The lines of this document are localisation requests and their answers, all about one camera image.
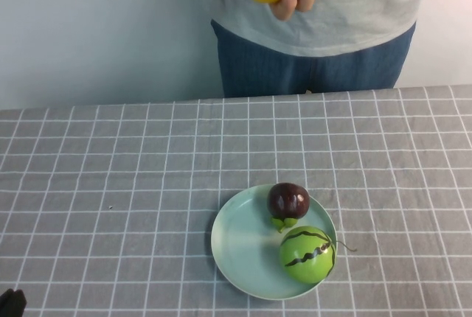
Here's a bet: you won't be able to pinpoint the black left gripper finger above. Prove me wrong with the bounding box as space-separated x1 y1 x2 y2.
0 288 13 313
10 288 27 317

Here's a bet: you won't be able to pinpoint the grey checked tablecloth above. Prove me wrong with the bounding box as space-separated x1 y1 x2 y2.
0 84 472 317

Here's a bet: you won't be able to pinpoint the light green round plate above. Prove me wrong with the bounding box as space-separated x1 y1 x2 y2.
210 184 339 301

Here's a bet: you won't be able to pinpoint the dark purple toy mangosteen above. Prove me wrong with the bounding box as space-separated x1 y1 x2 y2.
267 182 311 232

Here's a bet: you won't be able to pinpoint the green striped toy watermelon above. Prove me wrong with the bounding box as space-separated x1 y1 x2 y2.
279 225 358 285

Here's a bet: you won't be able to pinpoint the blue denim jeans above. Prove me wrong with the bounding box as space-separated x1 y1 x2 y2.
210 19 417 99

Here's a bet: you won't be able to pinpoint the light grey t-shirt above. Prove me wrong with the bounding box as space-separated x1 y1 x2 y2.
197 0 436 58

